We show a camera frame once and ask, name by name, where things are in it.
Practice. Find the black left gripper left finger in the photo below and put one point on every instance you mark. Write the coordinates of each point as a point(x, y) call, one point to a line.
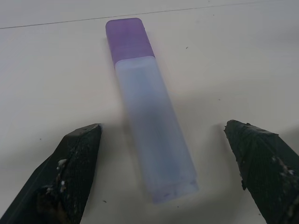
point(70, 168)

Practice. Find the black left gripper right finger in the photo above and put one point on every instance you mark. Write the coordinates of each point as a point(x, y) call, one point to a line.
point(261, 163)

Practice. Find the purple-capped translucent marker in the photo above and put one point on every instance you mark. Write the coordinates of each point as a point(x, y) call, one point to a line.
point(149, 116)

